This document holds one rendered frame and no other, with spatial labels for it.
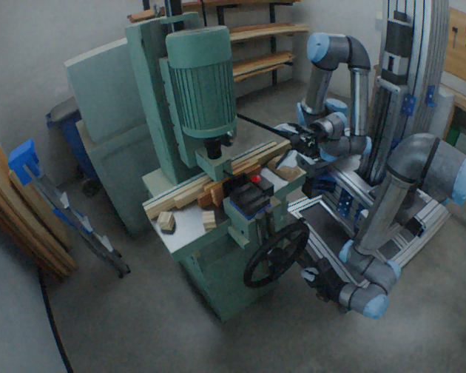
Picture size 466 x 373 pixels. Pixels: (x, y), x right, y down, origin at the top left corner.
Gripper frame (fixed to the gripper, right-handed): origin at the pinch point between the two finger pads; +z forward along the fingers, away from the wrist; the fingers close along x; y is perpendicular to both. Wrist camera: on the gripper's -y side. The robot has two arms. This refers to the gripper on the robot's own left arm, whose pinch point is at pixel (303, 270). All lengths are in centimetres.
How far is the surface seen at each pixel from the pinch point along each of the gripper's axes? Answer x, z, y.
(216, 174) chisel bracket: -10.4, 15.8, -42.8
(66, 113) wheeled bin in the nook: -61, 162, -123
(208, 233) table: -22.4, 11.6, -27.4
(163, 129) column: -17, 30, -64
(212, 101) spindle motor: -10, -1, -65
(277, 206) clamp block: -1.7, 0.2, -27.9
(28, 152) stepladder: -78, 61, -86
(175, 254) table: -35.2, 12.1, -26.8
